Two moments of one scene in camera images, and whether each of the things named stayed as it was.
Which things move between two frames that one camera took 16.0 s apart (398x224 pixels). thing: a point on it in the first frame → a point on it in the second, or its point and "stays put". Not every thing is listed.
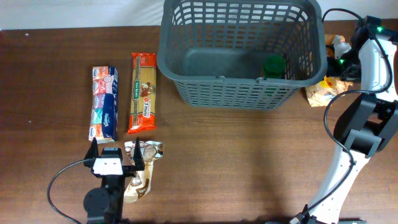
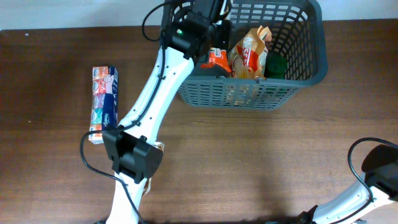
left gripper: [130, 171] → [226, 40]
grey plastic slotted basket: [214, 51] stays put
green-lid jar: [274, 67] stays put
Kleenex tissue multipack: [103, 124] stays put
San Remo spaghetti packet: [142, 113] → [217, 56]
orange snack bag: [321, 94] → [248, 56]
